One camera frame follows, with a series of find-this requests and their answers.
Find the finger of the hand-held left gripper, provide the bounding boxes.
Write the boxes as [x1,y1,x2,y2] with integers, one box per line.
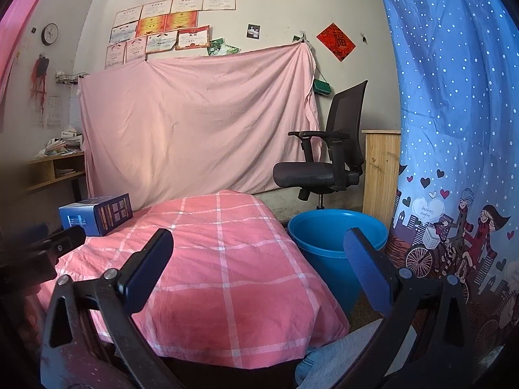
[14,222,50,248]
[41,226,87,258]

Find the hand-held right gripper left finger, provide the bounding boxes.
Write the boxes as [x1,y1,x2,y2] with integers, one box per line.
[40,228,179,389]

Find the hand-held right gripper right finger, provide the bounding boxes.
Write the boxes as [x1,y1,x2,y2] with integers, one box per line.
[343,228,475,389]

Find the blue plastic bucket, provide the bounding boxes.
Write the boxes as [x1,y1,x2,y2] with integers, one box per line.
[287,209,389,321]

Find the blue cardboard box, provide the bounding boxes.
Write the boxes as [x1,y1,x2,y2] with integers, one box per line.
[59,193,134,237]

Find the wooden shelf desk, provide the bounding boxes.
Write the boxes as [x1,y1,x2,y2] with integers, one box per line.
[24,150,87,193]

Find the pink checked tablecloth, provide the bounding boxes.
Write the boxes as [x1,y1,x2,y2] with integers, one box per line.
[26,190,350,369]

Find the pile of books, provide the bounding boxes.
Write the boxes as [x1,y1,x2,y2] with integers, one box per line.
[38,127,84,157]

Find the person's leg in jeans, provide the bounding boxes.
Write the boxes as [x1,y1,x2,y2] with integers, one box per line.
[295,318,410,389]

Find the wooden cabinet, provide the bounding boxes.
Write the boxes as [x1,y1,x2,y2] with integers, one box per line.
[362,130,402,221]

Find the black office chair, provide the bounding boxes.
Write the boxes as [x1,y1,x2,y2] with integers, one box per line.
[272,80,369,210]

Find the pink hanging sheet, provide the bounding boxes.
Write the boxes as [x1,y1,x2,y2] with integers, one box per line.
[77,42,321,211]

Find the red knot ornament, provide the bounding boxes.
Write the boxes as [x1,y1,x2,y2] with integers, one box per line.
[29,54,50,106]

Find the blue printed curtain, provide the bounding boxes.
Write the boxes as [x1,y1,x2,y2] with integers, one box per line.
[371,0,519,357]

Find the pink curtain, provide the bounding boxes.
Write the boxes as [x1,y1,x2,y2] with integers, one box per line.
[0,0,59,130]

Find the wall calendar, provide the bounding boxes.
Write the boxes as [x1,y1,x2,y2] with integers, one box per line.
[44,95,61,128]

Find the wire wall rack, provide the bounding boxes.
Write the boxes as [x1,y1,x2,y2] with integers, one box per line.
[55,72,90,86]

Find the red diamond wall poster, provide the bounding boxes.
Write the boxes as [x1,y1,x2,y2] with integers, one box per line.
[316,23,356,62]

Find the green wall photos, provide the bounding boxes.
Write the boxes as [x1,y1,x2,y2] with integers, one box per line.
[207,38,241,57]

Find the group of wall certificates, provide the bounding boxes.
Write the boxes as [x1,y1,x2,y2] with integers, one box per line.
[104,0,236,69]

